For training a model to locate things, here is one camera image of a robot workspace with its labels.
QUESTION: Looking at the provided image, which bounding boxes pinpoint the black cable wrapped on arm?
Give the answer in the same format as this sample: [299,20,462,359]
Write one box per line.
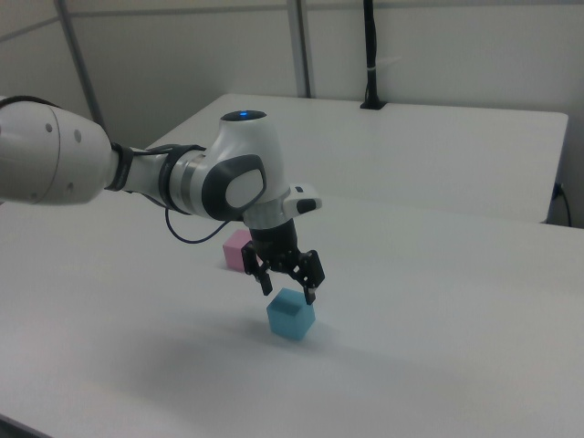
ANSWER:
[105,141,206,214]

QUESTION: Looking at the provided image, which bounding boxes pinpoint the thin blue arm cable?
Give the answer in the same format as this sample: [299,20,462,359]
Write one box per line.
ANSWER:
[163,207,232,245]

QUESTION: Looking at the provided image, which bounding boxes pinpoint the blue foam cube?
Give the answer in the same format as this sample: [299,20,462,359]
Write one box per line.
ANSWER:
[266,287,318,342]

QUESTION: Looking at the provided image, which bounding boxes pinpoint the black camera stand pole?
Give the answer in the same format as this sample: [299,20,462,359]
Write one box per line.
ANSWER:
[360,0,388,111]

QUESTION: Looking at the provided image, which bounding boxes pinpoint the grey metal partition post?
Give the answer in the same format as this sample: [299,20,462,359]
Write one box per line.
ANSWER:
[56,0,108,130]
[288,0,317,99]

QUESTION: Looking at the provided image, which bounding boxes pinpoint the black power cable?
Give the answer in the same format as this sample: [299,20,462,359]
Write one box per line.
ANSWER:
[553,182,575,227]

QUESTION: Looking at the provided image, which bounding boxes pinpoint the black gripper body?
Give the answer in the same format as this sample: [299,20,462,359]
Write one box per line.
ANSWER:
[248,219,306,276]

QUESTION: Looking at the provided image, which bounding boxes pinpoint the pink foam cube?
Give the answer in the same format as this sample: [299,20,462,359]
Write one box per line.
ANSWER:
[222,229,265,273]

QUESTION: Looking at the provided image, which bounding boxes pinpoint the white rounded-corner table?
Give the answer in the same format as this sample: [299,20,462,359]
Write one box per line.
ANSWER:
[145,93,570,225]

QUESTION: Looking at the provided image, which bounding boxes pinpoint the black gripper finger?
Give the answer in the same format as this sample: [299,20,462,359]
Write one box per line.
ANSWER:
[241,241,275,297]
[291,248,328,307]

